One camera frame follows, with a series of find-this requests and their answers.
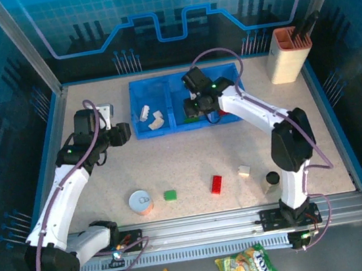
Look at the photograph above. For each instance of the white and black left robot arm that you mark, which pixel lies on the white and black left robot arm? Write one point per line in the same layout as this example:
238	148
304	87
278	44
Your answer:
64	197

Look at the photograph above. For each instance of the tin can with pull tab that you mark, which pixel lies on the tin can with pull tab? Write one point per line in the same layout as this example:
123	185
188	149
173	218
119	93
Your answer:
141	203

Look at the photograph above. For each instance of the square green lego brick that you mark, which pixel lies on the square green lego brick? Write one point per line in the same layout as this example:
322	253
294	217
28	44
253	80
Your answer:
170	195

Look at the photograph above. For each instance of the long red lego brick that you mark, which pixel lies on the long red lego brick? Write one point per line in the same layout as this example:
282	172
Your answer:
216	184

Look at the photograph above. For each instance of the small white lego brick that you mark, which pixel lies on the small white lego brick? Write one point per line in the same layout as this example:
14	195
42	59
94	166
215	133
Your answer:
244	171

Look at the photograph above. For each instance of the beige knife block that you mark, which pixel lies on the beige knife block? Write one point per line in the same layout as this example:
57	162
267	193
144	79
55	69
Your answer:
284	65

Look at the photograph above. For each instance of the small jar with black lid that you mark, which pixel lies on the small jar with black lid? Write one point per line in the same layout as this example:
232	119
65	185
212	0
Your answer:
272	182

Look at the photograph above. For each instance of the small LED controller board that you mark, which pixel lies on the small LED controller board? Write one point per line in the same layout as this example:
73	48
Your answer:
302	238
116	256

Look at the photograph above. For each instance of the green candy bag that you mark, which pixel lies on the green candy bag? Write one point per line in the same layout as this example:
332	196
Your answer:
248	268

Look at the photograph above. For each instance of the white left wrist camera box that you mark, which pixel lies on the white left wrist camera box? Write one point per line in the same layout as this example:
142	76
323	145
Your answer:
106	114

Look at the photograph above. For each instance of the aluminium front rail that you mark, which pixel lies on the aluminium front rail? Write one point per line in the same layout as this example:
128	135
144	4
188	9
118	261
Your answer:
198	225

